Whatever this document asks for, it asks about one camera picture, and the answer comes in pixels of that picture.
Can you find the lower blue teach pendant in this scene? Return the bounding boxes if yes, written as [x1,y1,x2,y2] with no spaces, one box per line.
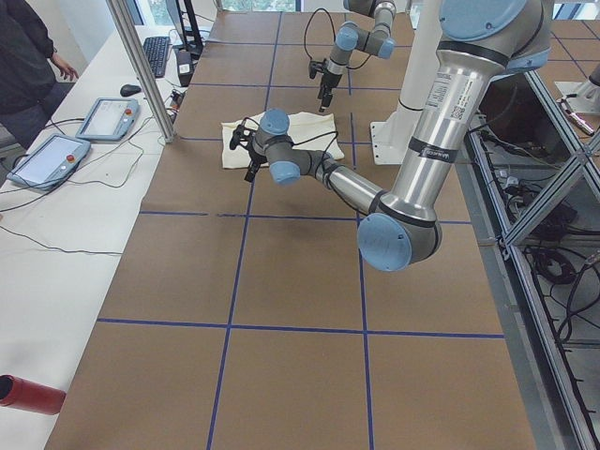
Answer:
[7,133,91,190]

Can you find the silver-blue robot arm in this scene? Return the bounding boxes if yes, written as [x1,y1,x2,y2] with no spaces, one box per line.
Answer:
[230,1,553,272]
[309,0,397,113]

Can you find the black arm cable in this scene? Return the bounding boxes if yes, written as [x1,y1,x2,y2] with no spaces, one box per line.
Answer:
[303,7,376,71]
[241,116,339,163]

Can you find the person in dark jacket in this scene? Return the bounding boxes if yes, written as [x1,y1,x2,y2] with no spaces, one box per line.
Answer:
[1,1,79,149]

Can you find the black computer mouse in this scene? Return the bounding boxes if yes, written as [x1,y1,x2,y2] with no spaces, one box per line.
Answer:
[119,83,142,98]

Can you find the red water bottle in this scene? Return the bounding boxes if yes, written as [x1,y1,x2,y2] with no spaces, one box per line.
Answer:
[1,374,67,415]

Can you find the aluminium floor frame rail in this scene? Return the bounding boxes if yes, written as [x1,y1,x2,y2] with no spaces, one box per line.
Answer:
[458,72,599,449]

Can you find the tangled floor cables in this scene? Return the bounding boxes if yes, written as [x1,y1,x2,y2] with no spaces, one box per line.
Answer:
[519,243,600,423]

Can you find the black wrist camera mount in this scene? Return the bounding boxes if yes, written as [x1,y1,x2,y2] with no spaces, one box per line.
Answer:
[229,123,256,150]
[308,58,327,80]

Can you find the cream long-sleeve cat shirt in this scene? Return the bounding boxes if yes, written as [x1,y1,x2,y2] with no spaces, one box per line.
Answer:
[219,111,345,171]

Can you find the black keyboard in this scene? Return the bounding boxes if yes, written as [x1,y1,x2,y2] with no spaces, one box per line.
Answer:
[142,36,171,78]

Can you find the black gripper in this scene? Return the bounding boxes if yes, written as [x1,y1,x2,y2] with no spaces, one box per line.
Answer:
[244,137,267,182]
[318,70,340,113]

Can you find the black labelled box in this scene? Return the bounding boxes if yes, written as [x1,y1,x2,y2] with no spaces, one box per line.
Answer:
[175,50,194,87]

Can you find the aluminium frame post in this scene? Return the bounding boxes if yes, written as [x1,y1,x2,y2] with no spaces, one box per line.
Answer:
[106,0,175,143]

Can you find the blue teach pendant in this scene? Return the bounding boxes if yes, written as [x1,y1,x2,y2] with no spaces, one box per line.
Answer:
[7,133,91,190]
[75,97,140,142]

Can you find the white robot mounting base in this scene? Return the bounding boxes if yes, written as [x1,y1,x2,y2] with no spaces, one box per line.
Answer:
[370,0,442,165]

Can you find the upper blue teach pendant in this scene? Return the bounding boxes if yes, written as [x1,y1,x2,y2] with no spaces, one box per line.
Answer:
[75,97,140,142]

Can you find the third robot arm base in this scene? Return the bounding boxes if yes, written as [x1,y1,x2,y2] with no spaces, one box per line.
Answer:
[554,66,599,118]

